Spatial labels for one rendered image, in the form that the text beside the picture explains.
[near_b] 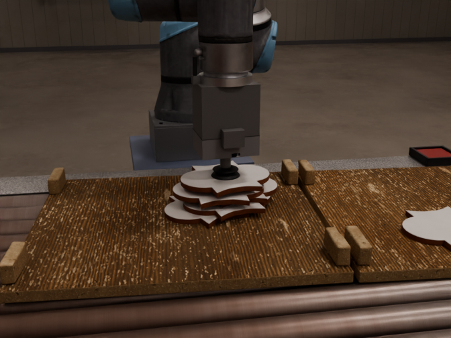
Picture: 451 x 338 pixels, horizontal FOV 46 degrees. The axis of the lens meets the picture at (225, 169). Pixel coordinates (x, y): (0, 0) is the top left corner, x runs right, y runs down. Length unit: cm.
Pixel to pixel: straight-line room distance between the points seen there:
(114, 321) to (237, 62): 36
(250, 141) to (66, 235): 28
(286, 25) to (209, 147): 993
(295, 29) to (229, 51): 1000
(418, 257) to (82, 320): 41
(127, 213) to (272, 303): 28
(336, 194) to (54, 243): 44
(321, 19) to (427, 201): 1005
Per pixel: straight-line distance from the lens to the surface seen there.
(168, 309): 62
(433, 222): 80
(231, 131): 73
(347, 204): 84
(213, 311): 62
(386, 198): 88
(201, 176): 79
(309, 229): 75
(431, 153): 115
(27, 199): 94
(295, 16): 1068
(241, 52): 72
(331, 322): 60
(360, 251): 66
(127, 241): 72
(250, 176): 79
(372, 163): 110
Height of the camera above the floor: 127
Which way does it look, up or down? 20 degrees down
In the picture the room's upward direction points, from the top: straight up
